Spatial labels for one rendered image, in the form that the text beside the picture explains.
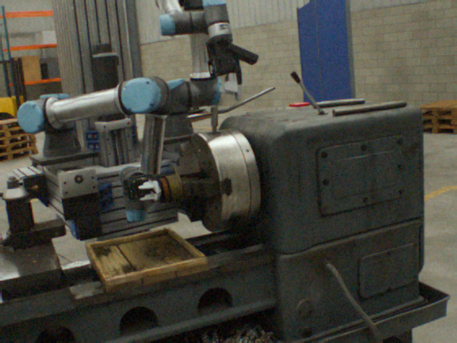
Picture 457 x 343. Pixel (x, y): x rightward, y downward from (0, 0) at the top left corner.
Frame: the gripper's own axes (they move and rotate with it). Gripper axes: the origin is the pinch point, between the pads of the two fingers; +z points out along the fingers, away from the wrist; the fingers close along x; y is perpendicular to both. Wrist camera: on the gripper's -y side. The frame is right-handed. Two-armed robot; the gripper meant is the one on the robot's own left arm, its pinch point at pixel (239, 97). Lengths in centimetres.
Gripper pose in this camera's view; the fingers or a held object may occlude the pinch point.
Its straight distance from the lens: 176.5
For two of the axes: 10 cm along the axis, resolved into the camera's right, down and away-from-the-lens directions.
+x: 3.6, -1.1, -9.3
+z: 1.9, 9.8, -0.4
